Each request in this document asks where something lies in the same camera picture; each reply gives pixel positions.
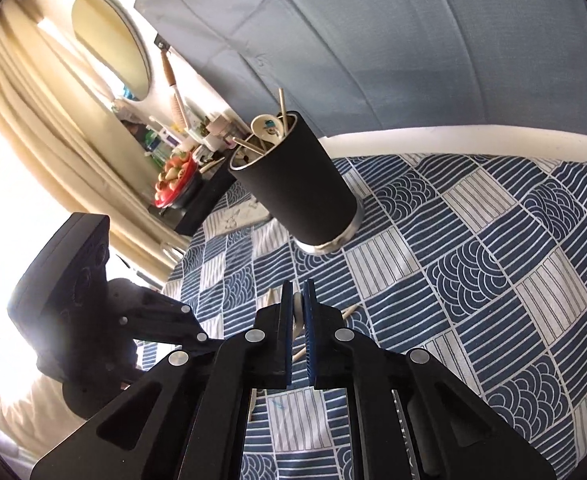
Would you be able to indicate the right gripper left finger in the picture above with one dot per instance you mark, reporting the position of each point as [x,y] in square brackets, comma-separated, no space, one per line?
[186,418]

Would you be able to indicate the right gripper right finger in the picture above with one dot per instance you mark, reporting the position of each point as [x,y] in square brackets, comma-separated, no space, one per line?
[409,416]

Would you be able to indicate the black side shelf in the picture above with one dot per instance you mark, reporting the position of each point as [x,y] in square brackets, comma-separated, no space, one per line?
[187,218]

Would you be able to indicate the blue patterned tablecloth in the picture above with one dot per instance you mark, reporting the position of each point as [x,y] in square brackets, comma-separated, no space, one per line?
[480,260]

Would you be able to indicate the red fruit bowl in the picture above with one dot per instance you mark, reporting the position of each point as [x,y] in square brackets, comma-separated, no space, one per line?
[177,173]

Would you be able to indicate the green bottle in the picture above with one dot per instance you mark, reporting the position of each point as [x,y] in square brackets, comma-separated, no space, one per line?
[159,151]

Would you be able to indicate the phone with butterfly case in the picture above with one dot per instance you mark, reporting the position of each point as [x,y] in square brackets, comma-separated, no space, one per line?
[243,215]

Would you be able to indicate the beige curtain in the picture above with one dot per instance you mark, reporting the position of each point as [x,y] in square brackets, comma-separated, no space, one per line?
[73,144]

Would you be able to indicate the beige chopstick in holder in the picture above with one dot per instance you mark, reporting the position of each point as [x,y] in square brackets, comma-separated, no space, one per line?
[248,146]
[283,112]

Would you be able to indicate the black utensil holder cup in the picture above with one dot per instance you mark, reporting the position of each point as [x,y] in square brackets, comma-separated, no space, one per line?
[298,184]

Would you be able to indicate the small decorated ceramic spoon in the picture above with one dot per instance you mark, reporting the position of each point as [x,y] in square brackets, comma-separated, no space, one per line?
[268,129]

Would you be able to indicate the grey fabric backdrop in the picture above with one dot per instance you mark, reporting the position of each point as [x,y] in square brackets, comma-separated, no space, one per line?
[359,65]

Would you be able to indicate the wooden handled brush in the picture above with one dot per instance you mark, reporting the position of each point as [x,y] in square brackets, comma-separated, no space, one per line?
[177,106]

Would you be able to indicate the oval wall mirror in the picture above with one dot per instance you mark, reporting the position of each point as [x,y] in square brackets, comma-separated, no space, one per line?
[107,31]

